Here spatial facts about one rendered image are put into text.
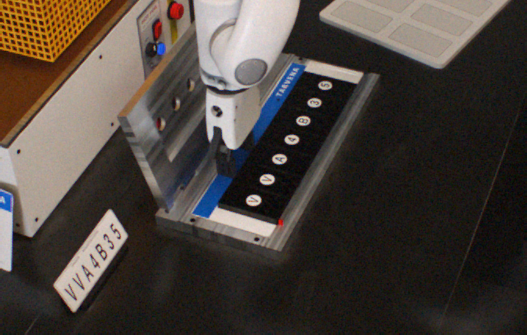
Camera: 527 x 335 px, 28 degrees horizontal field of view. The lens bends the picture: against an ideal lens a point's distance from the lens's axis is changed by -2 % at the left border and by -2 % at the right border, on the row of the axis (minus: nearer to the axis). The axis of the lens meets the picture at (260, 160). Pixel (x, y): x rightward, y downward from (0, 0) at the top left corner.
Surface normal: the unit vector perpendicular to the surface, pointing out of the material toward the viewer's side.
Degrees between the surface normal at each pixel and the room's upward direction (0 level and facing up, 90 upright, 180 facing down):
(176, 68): 74
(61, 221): 0
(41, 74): 0
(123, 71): 90
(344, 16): 0
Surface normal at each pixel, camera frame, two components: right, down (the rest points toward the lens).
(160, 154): 0.87, 0.04
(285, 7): 0.55, 0.15
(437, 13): -0.04, -0.73
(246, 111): 0.92, 0.25
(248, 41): -0.05, 0.47
